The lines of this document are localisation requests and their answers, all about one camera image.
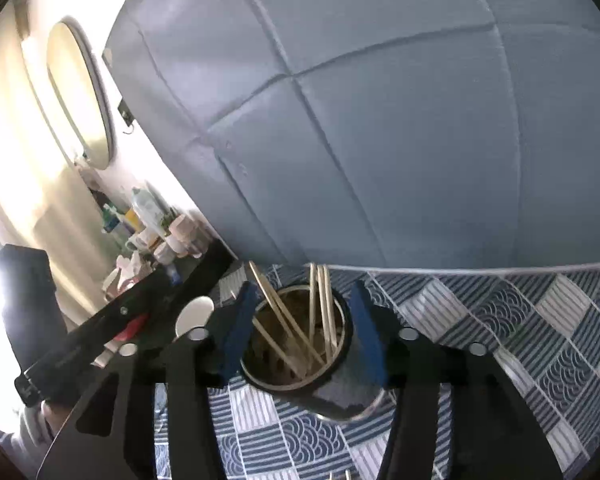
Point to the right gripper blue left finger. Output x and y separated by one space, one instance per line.
238 326

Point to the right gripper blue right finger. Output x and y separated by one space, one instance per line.
367 321

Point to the person's left hand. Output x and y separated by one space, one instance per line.
55 415

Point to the beige ceramic mug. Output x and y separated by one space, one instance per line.
195 314

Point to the black cylindrical utensil holder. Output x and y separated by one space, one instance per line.
339 390

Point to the red object on shelf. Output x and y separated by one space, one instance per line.
132 328

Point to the clutter of bottles on shelf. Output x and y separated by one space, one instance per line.
141 247

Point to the grey blue padded headboard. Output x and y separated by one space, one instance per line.
396 134

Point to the oval wall mirror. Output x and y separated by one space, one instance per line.
77 84

